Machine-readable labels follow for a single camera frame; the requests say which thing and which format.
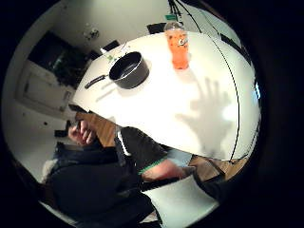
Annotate round wall fixture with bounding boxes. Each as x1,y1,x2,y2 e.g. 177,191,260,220
83,28,101,41

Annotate black tripod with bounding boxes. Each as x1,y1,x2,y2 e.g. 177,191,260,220
167,0,184,17

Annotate thin black cable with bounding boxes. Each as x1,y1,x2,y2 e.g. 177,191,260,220
175,0,242,162

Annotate black object on floor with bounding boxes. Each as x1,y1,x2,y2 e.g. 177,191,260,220
54,119,73,138

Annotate white cabinet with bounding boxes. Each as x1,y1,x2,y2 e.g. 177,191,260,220
14,60,76,119

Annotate black chair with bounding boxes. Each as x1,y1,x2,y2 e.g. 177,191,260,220
146,22,167,35
100,40,121,53

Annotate orange drink bottle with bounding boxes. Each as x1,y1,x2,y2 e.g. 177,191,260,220
163,21,191,70

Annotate person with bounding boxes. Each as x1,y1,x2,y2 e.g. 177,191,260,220
40,119,165,228

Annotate black saucepan with handle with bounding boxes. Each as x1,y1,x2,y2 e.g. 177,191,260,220
84,50,150,90

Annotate dark wall screen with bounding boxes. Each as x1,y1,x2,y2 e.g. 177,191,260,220
28,30,91,88

